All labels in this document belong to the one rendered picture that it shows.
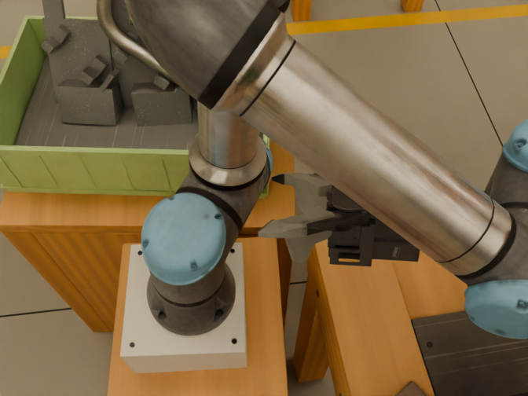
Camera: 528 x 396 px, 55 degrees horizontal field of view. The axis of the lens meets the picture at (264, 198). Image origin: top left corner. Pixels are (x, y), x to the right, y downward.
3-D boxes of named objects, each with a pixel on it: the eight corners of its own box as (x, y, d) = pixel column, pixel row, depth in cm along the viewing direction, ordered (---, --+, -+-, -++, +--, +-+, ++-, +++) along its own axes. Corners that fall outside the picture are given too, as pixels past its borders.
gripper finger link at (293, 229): (270, 280, 59) (336, 257, 63) (269, 236, 56) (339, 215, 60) (258, 266, 61) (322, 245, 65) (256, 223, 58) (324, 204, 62)
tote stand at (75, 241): (93, 332, 182) (-7, 224, 115) (116, 207, 210) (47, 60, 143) (284, 334, 182) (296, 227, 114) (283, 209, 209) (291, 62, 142)
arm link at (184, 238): (134, 285, 79) (119, 244, 67) (177, 218, 86) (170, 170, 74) (204, 317, 77) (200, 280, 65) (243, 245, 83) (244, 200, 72)
